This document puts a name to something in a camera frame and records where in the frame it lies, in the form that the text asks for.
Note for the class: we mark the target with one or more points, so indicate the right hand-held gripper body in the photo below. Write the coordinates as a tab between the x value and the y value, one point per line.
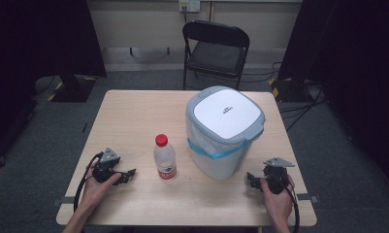
276	174

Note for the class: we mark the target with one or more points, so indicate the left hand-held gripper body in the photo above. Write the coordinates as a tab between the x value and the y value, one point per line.
106	161

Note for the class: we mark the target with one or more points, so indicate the clear bottle with red cap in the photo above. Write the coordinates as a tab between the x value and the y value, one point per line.
164	160

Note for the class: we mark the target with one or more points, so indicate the white and grey trash can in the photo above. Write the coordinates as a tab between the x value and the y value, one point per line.
226	126

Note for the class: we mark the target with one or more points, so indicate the person's left hand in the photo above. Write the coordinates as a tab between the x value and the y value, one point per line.
96	191

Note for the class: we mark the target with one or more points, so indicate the person's right hand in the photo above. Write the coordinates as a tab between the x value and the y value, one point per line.
277	202

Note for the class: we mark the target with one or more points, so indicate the grey tape strip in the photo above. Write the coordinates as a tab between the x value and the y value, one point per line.
64	200
307	197

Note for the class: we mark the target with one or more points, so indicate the translucent trash bag blue band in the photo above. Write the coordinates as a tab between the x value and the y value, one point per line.
211	147

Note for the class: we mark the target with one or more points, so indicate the black stand base yellow stripes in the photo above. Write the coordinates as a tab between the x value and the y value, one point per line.
71	90
289	90

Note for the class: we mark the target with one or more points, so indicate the black folding chair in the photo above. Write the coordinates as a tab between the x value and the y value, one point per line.
216	53

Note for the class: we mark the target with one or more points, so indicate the dark curtain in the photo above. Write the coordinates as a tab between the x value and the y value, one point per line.
37	48
350	64

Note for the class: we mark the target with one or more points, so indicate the white wall outlet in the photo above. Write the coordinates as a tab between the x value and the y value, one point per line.
189	5

